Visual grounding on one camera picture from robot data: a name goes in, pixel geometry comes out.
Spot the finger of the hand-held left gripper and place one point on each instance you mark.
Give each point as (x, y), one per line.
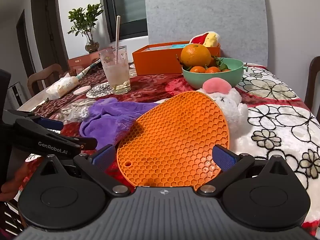
(86, 143)
(51, 125)

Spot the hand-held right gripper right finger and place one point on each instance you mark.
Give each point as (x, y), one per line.
(225, 158)

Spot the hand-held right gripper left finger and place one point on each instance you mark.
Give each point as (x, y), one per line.
(105, 154)

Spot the round watermelon sponge coaster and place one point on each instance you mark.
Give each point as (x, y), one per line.
(82, 90)

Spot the orange honeycomb silicone mat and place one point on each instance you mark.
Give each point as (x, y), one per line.
(175, 135)

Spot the orange storage box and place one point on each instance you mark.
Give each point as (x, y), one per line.
(155, 60)

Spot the person's left forearm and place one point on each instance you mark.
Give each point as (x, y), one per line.
(15, 180)

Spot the bag of white beads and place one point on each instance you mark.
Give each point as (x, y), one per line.
(75, 113)

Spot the purple fleece cloth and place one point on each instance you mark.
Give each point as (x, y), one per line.
(110, 120)

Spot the white tissue pack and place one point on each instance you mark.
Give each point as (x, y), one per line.
(62, 87)

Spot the white appliance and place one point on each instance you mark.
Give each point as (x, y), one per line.
(16, 93)

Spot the brown wooden chair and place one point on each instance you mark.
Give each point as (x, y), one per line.
(45, 75)

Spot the black and white round coaster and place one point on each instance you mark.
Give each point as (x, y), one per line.
(97, 91)

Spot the white and pink plush toy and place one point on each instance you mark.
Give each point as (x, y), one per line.
(232, 105)

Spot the rolled wrapping paper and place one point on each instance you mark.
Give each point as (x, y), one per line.
(86, 71)

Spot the reddish brown gift box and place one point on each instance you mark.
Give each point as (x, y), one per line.
(82, 60)

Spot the clear drinking glass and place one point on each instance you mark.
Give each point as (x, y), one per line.
(116, 72)

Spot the green bowl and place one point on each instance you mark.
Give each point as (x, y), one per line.
(212, 80)

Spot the small tangerine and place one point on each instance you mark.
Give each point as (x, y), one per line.
(226, 70)
(197, 69)
(213, 69)

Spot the dark door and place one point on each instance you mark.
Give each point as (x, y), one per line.
(47, 25)

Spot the large orange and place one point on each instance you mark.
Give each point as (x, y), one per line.
(195, 55)

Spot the potted green plant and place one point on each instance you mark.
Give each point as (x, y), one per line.
(85, 22)

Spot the beige straw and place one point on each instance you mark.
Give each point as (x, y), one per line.
(117, 35)

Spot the dark wooden chair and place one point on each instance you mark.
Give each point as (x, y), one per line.
(313, 85)

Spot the red and yellow plush toy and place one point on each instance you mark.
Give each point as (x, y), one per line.
(207, 38)

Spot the light blue pad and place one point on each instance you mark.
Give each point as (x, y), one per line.
(178, 46)

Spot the dark framed window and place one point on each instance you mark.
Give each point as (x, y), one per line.
(125, 5)

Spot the grey felt board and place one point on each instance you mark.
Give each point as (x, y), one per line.
(200, 12)

